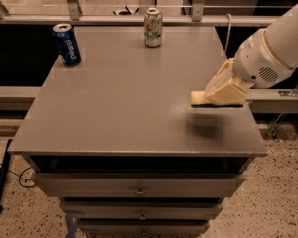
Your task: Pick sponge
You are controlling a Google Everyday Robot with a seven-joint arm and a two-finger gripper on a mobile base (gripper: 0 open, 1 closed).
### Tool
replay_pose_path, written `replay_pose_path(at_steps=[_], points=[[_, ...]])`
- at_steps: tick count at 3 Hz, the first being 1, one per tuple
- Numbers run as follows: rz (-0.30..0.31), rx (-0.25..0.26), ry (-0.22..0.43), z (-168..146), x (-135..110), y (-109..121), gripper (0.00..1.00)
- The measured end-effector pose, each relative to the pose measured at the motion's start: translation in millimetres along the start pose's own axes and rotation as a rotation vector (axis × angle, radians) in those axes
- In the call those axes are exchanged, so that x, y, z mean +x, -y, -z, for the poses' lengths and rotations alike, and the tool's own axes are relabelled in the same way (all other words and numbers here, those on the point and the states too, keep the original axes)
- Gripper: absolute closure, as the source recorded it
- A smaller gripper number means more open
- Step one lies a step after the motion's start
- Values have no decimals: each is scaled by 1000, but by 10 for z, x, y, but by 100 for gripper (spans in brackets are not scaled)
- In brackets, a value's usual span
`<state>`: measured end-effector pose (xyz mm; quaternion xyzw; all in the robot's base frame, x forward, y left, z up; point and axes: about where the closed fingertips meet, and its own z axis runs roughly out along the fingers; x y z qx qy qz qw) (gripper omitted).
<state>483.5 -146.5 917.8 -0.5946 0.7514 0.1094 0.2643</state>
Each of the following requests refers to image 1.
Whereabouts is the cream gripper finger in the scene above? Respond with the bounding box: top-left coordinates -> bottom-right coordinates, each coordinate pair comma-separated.
205,58 -> 234,98
207,77 -> 246,106

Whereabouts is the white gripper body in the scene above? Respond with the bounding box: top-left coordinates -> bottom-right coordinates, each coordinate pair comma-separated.
233,29 -> 294,88

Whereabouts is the yellow wavy sponge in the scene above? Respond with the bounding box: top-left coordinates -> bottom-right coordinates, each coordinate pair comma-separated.
190,91 -> 244,108

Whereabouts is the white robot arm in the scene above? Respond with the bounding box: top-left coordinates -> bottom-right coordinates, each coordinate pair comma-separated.
203,4 -> 298,106

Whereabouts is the white green soda can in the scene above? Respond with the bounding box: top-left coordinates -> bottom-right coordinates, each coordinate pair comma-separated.
144,7 -> 163,47

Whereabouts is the grey drawer cabinet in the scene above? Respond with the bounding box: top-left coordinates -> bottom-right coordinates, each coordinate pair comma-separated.
8,25 -> 269,238

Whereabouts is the blue pepsi can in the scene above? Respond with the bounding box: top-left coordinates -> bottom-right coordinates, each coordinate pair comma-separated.
53,23 -> 81,66

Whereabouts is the top grey drawer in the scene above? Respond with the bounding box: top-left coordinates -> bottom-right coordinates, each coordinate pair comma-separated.
33,173 -> 245,198

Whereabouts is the grey drawer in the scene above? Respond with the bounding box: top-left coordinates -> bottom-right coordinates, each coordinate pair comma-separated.
78,220 -> 209,235
60,200 -> 223,220
33,173 -> 245,198

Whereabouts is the middle grey drawer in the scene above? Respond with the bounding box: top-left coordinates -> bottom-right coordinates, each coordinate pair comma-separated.
60,200 -> 223,220

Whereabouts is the bottom grey drawer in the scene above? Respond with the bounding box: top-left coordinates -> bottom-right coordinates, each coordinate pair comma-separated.
78,220 -> 209,235

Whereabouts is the black bar on floor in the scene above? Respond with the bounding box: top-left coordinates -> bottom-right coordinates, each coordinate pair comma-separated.
0,139 -> 12,213

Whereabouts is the white hanging cable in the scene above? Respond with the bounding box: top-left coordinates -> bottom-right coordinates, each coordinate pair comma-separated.
223,13 -> 233,57

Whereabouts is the metal railing frame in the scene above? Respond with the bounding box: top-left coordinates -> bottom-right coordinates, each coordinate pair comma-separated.
0,0 -> 278,27

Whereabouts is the black floor cable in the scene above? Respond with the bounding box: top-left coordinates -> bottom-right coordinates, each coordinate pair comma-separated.
0,153 -> 37,189

